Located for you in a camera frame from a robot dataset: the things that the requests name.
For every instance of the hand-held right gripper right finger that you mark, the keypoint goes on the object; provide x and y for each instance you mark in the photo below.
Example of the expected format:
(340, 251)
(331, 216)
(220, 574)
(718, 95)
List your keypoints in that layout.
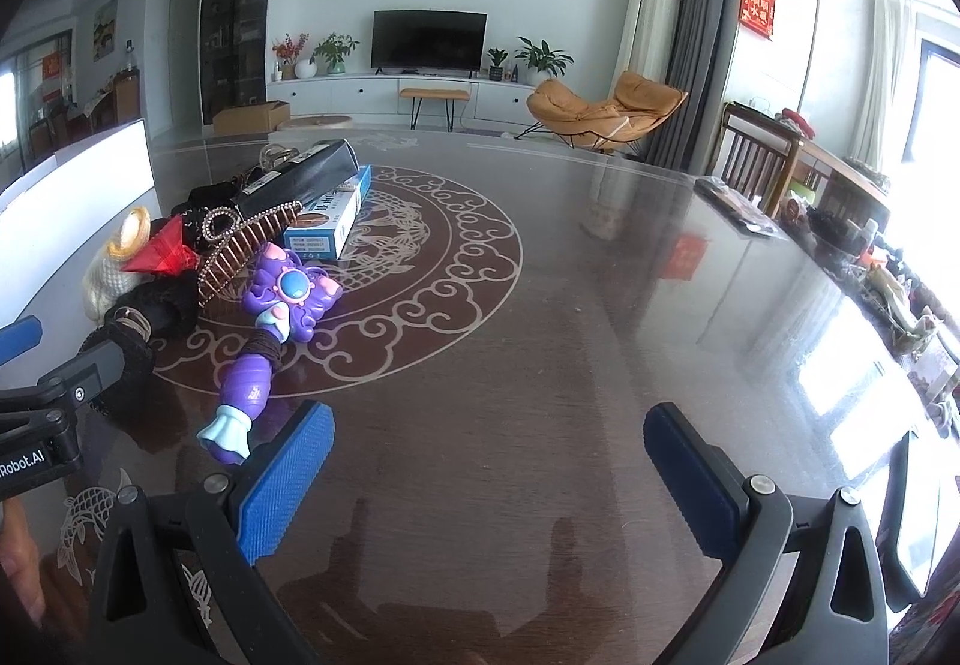
(690, 477)

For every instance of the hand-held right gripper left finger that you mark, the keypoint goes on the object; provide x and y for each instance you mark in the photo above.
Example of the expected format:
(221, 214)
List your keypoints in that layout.
(289, 477)

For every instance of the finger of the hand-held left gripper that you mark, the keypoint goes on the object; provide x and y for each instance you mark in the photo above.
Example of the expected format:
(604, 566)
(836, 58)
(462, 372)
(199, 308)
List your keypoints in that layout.
(19, 337)
(90, 373)

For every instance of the black sock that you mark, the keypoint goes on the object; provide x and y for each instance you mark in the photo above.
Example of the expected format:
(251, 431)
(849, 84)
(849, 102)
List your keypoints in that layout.
(161, 311)

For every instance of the red snack packet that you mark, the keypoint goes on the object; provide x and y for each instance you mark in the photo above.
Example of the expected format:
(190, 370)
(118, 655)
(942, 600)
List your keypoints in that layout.
(161, 254)

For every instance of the white storage box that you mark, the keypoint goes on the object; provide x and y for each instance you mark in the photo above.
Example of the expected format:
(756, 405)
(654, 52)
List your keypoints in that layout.
(82, 185)

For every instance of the purple plastic toy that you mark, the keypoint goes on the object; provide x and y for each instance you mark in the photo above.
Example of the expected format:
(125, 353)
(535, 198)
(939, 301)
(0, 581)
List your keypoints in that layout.
(289, 294)

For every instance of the black cloth item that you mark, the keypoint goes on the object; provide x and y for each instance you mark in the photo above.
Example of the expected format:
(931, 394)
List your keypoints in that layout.
(206, 196)

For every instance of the rimless glasses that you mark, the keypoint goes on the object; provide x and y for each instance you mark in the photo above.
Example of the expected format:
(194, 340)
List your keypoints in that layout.
(276, 154)

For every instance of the person's left forearm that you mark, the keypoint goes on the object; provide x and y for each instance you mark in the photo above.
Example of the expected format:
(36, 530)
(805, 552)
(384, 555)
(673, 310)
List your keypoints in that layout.
(15, 552)

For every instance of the blue and white box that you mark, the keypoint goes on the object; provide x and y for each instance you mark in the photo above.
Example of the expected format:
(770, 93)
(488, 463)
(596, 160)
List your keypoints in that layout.
(337, 219)

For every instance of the wooden dining chair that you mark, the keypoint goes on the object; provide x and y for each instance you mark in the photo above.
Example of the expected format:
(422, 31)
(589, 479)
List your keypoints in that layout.
(124, 95)

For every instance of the dark flat tray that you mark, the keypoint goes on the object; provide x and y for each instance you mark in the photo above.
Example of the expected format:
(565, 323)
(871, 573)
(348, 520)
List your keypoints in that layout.
(735, 206)

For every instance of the pile of assorted trinkets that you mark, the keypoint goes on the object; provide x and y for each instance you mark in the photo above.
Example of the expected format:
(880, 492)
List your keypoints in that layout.
(885, 283)

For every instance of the long black box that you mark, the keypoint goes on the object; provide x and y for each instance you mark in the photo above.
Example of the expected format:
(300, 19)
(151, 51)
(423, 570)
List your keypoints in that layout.
(300, 176)

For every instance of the cardboard box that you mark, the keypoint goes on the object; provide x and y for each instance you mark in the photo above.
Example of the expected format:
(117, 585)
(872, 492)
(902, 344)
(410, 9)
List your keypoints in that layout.
(251, 116)

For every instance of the dark wooden side table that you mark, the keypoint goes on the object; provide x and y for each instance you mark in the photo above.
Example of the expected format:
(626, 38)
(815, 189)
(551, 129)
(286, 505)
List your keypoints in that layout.
(780, 144)

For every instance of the white television cabinet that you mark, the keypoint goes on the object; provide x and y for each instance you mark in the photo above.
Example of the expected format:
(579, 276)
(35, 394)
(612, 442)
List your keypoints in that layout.
(337, 95)

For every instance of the white round vase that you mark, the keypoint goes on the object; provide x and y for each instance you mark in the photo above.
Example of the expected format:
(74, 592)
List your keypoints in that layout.
(304, 68)

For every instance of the red flowers in vase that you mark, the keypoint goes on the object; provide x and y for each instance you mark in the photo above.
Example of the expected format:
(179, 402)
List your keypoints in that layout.
(287, 52)

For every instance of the dark display cabinet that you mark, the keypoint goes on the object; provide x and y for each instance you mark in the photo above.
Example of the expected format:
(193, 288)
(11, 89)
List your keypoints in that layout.
(236, 20)

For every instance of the orange lounge chair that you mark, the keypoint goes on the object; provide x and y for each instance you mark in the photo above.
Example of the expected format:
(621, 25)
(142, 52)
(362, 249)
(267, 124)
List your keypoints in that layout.
(577, 106)

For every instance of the green plant in green pot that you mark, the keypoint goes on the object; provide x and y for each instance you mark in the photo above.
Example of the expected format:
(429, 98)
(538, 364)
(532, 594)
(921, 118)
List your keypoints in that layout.
(335, 52)

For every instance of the wooden bench stool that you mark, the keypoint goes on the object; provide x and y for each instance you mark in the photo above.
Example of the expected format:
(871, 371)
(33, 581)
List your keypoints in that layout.
(433, 93)

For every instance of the white sheer curtain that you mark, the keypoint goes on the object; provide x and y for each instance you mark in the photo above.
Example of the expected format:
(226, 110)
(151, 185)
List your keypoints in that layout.
(881, 80)

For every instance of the grey curtain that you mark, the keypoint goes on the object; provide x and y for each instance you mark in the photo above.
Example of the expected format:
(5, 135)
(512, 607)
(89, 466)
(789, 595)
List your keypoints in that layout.
(697, 35)

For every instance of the large leafy potted plant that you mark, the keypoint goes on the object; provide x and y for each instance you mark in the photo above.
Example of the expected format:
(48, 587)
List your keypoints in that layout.
(541, 58)

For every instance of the covered standing air conditioner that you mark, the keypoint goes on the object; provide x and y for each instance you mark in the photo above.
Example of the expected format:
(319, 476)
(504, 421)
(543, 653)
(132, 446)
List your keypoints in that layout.
(649, 28)

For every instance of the small potted plant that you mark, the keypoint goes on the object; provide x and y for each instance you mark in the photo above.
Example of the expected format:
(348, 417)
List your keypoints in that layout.
(496, 62)

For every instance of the black television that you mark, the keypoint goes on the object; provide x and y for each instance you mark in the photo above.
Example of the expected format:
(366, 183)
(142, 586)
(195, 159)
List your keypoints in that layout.
(429, 39)

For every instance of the framed wall painting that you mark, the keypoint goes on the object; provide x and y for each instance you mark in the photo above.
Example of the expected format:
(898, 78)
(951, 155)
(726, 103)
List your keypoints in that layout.
(105, 29)

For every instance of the red wall hanging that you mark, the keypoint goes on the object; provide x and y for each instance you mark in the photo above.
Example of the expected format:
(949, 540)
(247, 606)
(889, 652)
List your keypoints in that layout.
(758, 8)

